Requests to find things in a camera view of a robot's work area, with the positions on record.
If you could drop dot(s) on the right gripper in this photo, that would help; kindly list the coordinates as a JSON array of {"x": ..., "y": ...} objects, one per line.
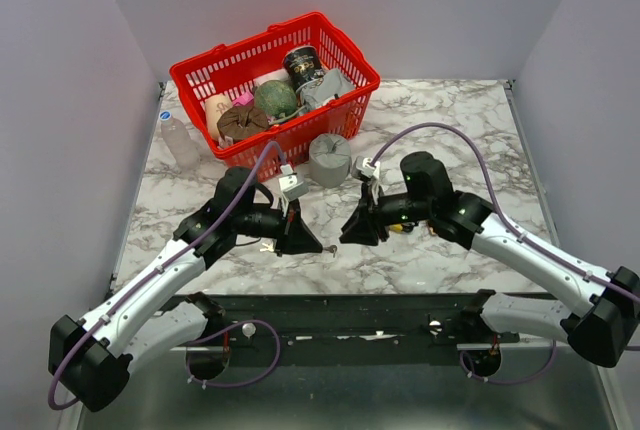
[{"x": 368, "y": 215}]

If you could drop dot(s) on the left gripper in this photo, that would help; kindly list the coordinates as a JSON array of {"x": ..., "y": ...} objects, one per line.
[{"x": 293, "y": 236}]

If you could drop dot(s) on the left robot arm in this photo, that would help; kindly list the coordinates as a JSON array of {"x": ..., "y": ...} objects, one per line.
[{"x": 94, "y": 356}]

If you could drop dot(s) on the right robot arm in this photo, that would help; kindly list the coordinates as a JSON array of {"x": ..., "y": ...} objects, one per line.
[{"x": 593, "y": 310}]

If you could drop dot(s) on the yellow black padlock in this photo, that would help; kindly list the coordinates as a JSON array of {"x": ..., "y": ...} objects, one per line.
[{"x": 398, "y": 228}]

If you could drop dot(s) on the grey taped cylinder roll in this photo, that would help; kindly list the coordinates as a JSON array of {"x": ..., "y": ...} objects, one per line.
[{"x": 329, "y": 160}]

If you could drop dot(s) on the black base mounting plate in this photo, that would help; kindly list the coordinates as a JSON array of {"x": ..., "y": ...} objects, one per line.
[{"x": 318, "y": 330}]

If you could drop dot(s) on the brown fabric pouch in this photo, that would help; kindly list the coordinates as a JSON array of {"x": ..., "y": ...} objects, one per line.
[{"x": 242, "y": 122}]

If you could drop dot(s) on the clear plastic water bottle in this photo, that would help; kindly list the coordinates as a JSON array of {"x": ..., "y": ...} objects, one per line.
[{"x": 178, "y": 141}]

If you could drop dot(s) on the grey wrapped bundle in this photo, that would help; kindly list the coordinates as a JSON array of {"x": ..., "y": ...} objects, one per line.
[{"x": 333, "y": 85}]

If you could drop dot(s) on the green round melon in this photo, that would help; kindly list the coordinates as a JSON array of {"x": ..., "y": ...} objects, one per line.
[{"x": 276, "y": 99}]

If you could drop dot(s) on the pink small box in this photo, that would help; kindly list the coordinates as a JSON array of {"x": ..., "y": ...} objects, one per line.
[{"x": 244, "y": 99}]

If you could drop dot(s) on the black printed can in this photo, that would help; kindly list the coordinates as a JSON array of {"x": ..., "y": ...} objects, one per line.
[{"x": 303, "y": 66}]

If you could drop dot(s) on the red plastic shopping basket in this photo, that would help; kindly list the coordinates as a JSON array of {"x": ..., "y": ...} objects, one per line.
[{"x": 243, "y": 66}]

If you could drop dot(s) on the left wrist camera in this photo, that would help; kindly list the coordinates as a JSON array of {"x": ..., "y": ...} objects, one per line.
[{"x": 291, "y": 185}]

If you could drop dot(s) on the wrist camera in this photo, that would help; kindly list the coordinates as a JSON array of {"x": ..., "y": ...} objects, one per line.
[
  {"x": 291, "y": 185},
  {"x": 366, "y": 170}
]

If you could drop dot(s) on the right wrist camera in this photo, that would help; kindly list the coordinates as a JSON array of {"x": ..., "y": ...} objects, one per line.
[{"x": 366, "y": 170}]

